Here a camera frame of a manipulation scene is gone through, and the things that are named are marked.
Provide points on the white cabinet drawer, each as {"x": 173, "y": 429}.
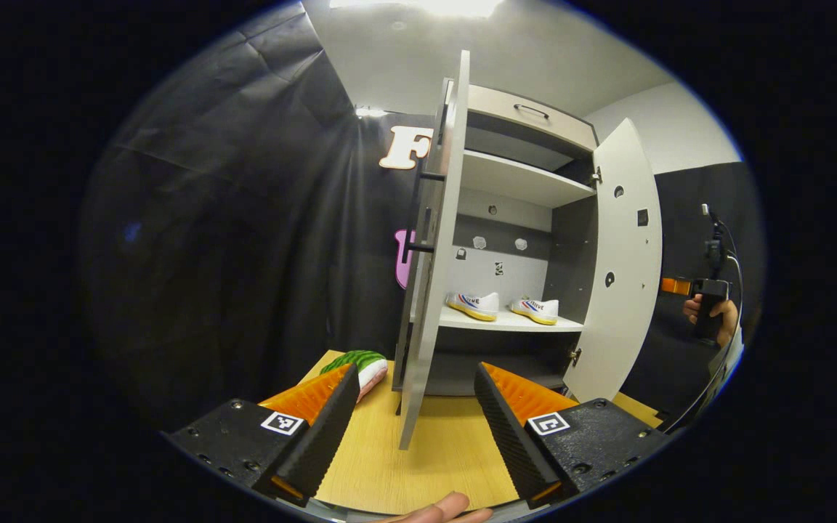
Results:
{"x": 491, "y": 105}

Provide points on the white cabinet door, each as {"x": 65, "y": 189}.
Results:
{"x": 437, "y": 327}
{"x": 629, "y": 290}

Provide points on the small spot light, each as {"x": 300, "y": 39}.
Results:
{"x": 371, "y": 112}

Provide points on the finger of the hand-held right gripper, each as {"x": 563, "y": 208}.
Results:
{"x": 676, "y": 285}

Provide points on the black backdrop cloth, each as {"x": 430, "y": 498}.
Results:
{"x": 680, "y": 218}
{"x": 229, "y": 218}

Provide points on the ceiling light panel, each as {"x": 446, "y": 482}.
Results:
{"x": 418, "y": 6}

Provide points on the white shoe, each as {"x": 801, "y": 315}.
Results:
{"x": 535, "y": 310}
{"x": 473, "y": 305}

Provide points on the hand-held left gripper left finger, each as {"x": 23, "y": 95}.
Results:
{"x": 328, "y": 428}

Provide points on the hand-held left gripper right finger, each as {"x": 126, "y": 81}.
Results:
{"x": 509, "y": 436}

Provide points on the white shoe cabinet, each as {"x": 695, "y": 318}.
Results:
{"x": 513, "y": 174}

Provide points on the watermelon slice plush toy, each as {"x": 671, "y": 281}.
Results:
{"x": 371, "y": 370}

